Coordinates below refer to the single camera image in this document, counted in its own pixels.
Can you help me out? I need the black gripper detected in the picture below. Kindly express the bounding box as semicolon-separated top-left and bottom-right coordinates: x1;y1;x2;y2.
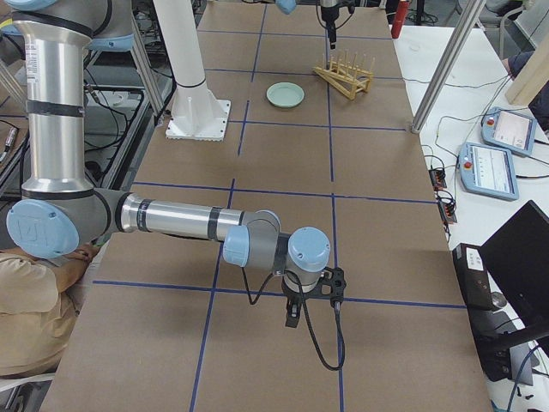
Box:
281;282;320;329
320;0;340;48

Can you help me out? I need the wooden dish rack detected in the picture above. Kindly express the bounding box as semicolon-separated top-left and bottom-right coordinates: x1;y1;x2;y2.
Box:
312;50;376;100

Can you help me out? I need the light green plate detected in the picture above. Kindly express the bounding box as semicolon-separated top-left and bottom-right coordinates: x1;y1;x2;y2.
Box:
266;82;305;108

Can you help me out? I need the person's bare hand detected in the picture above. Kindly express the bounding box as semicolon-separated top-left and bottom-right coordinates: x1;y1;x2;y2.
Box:
65;243;100;263

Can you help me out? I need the red cylinder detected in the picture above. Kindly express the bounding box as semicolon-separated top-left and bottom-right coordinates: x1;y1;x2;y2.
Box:
391;0;409;39

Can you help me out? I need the black computer box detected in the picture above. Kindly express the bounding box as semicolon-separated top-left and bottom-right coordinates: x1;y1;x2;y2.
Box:
452;243;534;385

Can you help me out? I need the far blue teach pendant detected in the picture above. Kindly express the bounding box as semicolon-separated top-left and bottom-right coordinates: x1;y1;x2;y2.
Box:
481;106;538;157

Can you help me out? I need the blue teach pendant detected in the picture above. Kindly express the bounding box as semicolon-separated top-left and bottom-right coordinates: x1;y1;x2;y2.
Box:
481;106;538;157
458;142;519;201

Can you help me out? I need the near blue teach pendant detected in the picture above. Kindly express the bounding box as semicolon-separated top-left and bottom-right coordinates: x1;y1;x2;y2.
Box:
458;142;519;201

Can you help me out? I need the black monitor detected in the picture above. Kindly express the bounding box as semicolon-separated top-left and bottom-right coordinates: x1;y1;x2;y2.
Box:
479;199;549;361

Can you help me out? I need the person in beige clothes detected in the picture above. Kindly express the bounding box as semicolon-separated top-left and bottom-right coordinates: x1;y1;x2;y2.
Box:
1;247;92;379

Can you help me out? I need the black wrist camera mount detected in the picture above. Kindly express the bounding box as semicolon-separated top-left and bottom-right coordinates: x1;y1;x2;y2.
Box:
318;267;347;306

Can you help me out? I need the aluminium frame post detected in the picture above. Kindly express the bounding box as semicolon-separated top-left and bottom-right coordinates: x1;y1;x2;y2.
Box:
411;0;486;134

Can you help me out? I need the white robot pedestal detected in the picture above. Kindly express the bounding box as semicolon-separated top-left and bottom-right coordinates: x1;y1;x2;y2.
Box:
154;0;231;141

